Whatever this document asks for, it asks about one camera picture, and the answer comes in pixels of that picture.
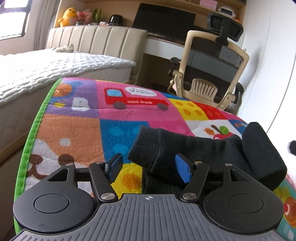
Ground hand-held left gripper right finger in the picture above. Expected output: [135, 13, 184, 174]
[175, 153, 255, 201]

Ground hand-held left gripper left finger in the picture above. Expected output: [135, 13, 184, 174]
[47, 153, 123, 202]

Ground black garment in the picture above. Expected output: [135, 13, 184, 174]
[128, 122, 287, 195]

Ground colourful printed play mat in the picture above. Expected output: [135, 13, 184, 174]
[13, 77, 296, 241]

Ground beige mesh office chair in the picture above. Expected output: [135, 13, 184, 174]
[168, 13, 250, 115]

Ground bed with white quilted mattress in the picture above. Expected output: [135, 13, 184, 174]
[0, 47, 137, 176]

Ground white desk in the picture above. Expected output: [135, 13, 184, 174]
[143, 35, 245, 88]

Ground beige padded headboard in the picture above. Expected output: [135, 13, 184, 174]
[46, 25, 148, 84]

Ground small white cloth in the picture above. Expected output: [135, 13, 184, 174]
[55, 44, 74, 53]

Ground dark keyboard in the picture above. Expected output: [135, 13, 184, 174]
[148, 32, 188, 41]

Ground white wardrobe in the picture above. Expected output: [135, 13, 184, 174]
[238, 0, 296, 144]

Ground black computer monitor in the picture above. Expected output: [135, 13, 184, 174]
[132, 3, 196, 37]

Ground green potted plant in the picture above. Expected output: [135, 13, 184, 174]
[91, 8, 103, 24]

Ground pink potted flowers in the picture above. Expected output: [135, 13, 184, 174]
[75, 10, 92, 26]

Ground yellow duck plush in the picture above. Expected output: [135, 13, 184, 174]
[58, 7, 77, 28]

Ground grey curtain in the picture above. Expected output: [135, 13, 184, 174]
[24, 0, 60, 50]

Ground white desk clock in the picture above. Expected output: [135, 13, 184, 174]
[216, 6, 236, 18]

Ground pink box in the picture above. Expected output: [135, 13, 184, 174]
[200, 0, 216, 9]

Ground window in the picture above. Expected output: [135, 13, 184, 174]
[0, 0, 29, 39]

